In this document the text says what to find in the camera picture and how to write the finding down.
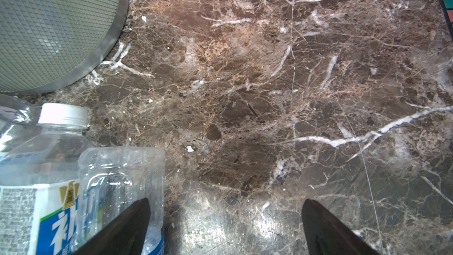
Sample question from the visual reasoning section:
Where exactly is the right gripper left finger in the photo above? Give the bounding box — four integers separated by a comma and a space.
74, 198, 151, 255

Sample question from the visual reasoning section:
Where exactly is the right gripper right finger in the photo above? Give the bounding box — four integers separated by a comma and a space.
302, 199, 379, 255

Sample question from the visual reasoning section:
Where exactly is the blue label water bottle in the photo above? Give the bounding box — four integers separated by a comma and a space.
71, 146, 165, 255

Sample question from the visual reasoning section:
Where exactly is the tall white label water bottle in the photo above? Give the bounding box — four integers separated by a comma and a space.
1, 103, 93, 255

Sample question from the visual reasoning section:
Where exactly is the green mesh waste bin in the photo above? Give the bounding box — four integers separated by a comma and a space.
1, 0, 129, 94

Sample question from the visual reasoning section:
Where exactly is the clear bottle blue cap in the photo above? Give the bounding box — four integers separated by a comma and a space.
1, 94, 41, 158

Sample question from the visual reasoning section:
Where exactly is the right black frame post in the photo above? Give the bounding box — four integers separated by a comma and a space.
429, 0, 453, 40

